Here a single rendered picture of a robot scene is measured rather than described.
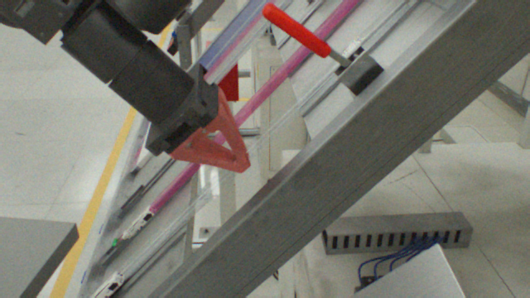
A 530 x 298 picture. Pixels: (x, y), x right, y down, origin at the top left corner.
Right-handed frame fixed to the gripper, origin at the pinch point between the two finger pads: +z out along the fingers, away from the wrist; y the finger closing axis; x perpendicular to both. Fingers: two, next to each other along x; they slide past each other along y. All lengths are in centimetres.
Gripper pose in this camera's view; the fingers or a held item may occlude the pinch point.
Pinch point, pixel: (240, 160)
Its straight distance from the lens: 47.9
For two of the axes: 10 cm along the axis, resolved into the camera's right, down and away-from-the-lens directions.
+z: 6.7, 6.1, 4.2
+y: -0.9, -5.0, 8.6
